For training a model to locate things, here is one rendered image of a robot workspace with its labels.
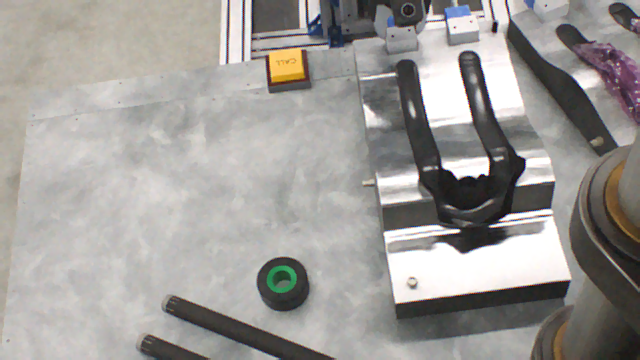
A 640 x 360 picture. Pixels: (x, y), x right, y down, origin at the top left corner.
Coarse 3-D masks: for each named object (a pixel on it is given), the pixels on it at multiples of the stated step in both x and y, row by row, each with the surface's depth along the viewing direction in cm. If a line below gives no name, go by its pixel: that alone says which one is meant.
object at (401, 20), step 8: (392, 0) 132; (400, 0) 131; (408, 0) 131; (416, 0) 131; (392, 8) 133; (400, 8) 131; (408, 8) 131; (416, 8) 131; (400, 16) 131; (408, 16) 131; (416, 16) 131; (400, 24) 131; (408, 24) 132; (416, 24) 132
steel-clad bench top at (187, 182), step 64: (256, 64) 161; (320, 64) 159; (512, 64) 155; (64, 128) 157; (128, 128) 156; (192, 128) 154; (256, 128) 153; (320, 128) 151; (576, 128) 146; (64, 192) 149; (128, 192) 148; (192, 192) 146; (256, 192) 145; (320, 192) 144; (576, 192) 139; (64, 256) 142; (128, 256) 141; (192, 256) 139; (256, 256) 138; (320, 256) 137; (384, 256) 136; (64, 320) 135; (128, 320) 134; (256, 320) 132; (320, 320) 131; (384, 320) 130; (448, 320) 129; (512, 320) 128
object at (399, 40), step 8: (392, 16) 150; (392, 24) 149; (392, 32) 146; (400, 32) 146; (408, 32) 146; (392, 40) 145; (400, 40) 145; (408, 40) 145; (416, 40) 145; (392, 48) 146; (400, 48) 146; (408, 48) 147; (416, 48) 147
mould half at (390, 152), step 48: (384, 48) 148; (432, 48) 147; (480, 48) 146; (384, 96) 143; (432, 96) 142; (384, 144) 136; (480, 144) 132; (528, 144) 130; (384, 192) 127; (528, 192) 126; (384, 240) 134; (432, 240) 130; (480, 240) 129; (528, 240) 128; (432, 288) 125; (480, 288) 124; (528, 288) 125
